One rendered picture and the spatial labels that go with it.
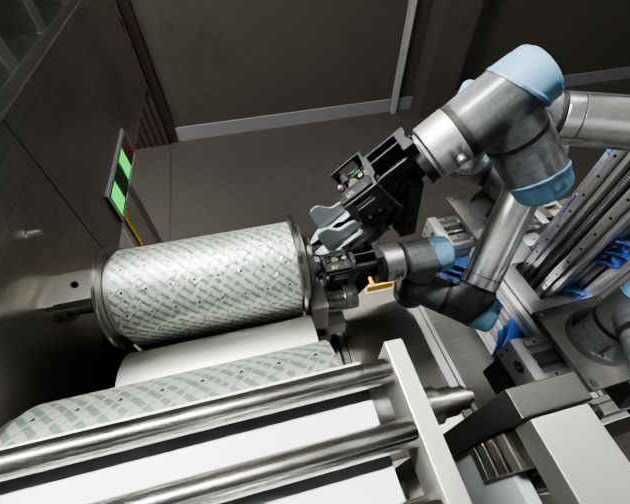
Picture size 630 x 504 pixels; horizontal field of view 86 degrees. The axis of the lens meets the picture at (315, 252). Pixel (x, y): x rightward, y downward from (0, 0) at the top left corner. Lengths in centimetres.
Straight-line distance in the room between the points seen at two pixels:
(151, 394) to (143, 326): 21
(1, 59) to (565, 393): 69
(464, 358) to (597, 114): 124
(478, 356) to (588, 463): 147
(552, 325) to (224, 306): 91
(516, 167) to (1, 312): 61
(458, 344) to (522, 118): 135
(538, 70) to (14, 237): 61
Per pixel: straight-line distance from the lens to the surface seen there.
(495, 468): 31
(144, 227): 154
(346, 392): 21
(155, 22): 295
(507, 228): 77
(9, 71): 65
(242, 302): 46
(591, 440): 27
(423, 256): 69
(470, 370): 167
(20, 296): 51
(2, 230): 51
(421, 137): 45
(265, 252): 45
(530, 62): 46
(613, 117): 65
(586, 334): 111
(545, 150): 50
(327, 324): 57
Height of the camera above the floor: 165
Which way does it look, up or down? 51 degrees down
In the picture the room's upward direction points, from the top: straight up
